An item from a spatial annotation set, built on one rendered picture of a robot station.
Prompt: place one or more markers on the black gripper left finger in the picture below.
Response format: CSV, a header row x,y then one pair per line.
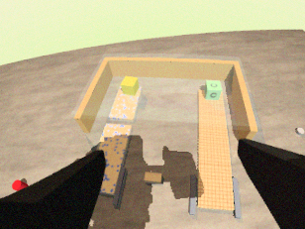
x,y
64,200

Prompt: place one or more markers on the orange grid-patterned strip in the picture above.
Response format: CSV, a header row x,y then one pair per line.
x,y
215,190

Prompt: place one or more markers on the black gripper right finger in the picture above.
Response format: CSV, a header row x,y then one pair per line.
x,y
279,177

